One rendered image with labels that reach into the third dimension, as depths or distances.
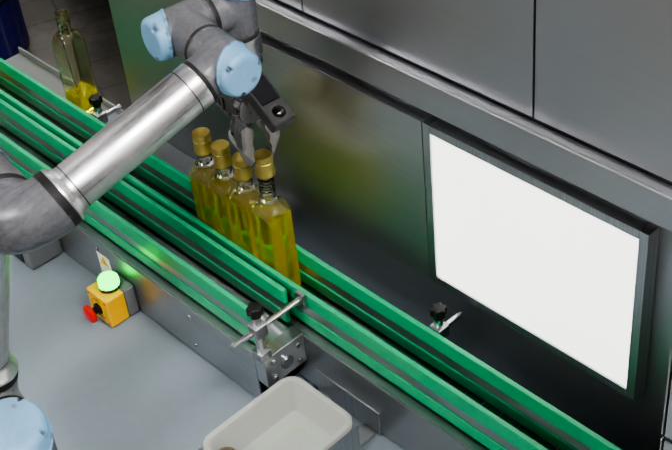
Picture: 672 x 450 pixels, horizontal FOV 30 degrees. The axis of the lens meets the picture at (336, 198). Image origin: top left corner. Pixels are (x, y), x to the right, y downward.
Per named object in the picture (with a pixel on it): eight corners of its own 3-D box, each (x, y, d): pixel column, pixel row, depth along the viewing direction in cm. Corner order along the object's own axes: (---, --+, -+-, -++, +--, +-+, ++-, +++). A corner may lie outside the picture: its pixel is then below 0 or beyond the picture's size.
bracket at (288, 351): (309, 361, 231) (305, 334, 227) (271, 390, 226) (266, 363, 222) (296, 352, 233) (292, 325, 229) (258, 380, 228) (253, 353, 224)
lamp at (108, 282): (125, 285, 250) (122, 274, 248) (107, 297, 248) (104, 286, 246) (112, 275, 253) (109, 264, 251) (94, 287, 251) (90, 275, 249)
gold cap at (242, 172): (257, 174, 226) (254, 155, 223) (242, 184, 224) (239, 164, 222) (245, 167, 228) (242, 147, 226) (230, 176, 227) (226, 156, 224)
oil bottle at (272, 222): (303, 284, 238) (290, 197, 224) (280, 300, 235) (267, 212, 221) (283, 271, 241) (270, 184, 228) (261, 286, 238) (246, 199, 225)
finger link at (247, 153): (237, 154, 222) (237, 109, 217) (256, 169, 219) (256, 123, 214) (222, 159, 221) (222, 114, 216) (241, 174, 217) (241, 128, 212)
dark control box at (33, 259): (64, 253, 271) (55, 223, 266) (33, 272, 267) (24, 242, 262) (43, 237, 276) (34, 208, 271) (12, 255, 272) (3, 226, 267)
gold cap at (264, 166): (279, 173, 221) (276, 153, 218) (262, 182, 219) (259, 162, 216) (267, 165, 223) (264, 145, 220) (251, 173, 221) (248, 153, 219)
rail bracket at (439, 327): (470, 350, 221) (468, 295, 213) (444, 372, 218) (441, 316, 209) (453, 340, 223) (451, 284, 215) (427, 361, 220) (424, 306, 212)
